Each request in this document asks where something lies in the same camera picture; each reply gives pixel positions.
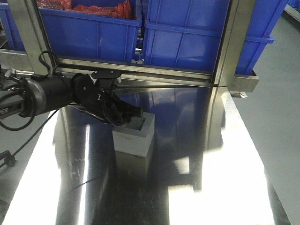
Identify blue bin far right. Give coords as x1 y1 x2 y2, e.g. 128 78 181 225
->
235 0 287 75

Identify blue bin centre rack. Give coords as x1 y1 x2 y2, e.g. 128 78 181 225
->
142 0 229 71

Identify gray hollow cube base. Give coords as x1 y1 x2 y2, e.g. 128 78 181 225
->
112 112 155 158

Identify black cable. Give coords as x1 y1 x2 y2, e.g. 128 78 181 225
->
0 50 59 165

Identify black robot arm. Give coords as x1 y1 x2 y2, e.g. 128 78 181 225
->
0 69 143 126

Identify red mesh bags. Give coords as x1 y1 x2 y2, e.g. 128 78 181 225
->
36 0 132 19

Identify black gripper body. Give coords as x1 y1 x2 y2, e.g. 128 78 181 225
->
71 73 122 122

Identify stainless steel rack frame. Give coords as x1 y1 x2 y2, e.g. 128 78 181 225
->
0 0 259 92

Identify blue bin far left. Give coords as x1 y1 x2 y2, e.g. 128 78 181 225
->
0 0 25 52

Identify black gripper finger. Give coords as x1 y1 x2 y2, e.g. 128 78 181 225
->
116 100 143 125

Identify blue bin with red contents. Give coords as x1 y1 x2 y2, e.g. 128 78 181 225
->
40 0 142 63

